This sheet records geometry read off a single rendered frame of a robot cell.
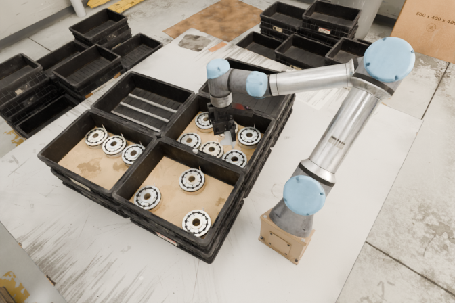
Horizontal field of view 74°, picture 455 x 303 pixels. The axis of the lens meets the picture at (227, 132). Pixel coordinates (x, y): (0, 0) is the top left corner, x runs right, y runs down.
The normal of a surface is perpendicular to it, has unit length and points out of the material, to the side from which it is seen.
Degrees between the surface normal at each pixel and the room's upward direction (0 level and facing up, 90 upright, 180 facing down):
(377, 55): 37
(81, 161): 0
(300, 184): 52
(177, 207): 0
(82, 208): 0
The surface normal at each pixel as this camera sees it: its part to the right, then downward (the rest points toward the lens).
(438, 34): -0.60, 0.44
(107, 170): -0.05, -0.64
